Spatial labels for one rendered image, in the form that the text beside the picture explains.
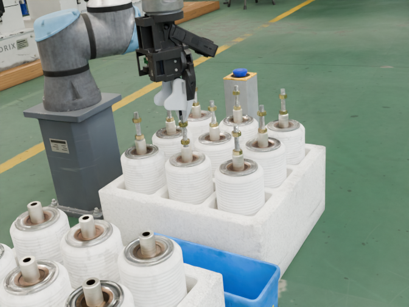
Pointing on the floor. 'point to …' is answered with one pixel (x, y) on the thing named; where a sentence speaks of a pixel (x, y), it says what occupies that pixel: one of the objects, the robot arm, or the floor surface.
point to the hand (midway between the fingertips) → (185, 113)
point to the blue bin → (235, 274)
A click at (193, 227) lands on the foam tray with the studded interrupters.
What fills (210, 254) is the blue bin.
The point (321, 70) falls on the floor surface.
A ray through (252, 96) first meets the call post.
